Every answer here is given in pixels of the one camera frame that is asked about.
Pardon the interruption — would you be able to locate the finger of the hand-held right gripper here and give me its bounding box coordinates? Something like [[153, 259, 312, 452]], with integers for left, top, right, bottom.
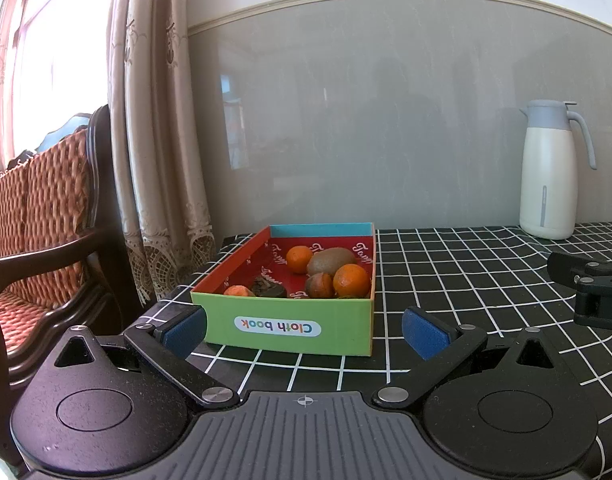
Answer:
[[546, 251, 612, 288]]

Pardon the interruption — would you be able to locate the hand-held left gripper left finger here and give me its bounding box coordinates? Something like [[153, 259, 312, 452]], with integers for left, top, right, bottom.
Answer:
[[52, 306, 241, 408]]

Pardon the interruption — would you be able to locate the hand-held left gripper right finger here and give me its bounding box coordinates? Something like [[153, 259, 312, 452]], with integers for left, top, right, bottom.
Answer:
[[371, 306, 558, 408]]

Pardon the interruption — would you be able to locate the dark brown shrivelled fruit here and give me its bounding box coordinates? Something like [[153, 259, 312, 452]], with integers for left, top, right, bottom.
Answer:
[[251, 276, 287, 299]]

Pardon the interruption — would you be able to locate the colourful cardboard box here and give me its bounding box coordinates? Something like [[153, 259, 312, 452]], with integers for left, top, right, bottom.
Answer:
[[190, 221, 377, 357]]

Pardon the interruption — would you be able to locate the partly brown mandarin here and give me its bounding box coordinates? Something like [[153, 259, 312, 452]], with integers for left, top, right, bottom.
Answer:
[[305, 272, 335, 299]]

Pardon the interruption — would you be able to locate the brown kiwi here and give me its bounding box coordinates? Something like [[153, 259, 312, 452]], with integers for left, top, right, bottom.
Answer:
[[306, 248, 357, 277]]

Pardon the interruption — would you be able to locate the black checked tablecloth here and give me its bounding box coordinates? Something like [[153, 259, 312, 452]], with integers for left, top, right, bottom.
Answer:
[[120, 222, 612, 480]]

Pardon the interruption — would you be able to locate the white and blue thermos jug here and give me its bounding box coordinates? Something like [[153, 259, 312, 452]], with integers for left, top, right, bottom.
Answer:
[[518, 100, 598, 240]]

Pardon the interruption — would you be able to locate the wooden chair with woven cushion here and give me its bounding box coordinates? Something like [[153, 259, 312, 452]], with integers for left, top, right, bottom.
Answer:
[[0, 105, 136, 391]]

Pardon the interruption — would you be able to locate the beige lace curtain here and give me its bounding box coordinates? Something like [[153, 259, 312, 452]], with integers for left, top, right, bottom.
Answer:
[[106, 0, 217, 306]]

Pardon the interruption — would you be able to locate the window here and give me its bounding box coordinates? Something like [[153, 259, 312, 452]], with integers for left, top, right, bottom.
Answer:
[[0, 0, 117, 171]]

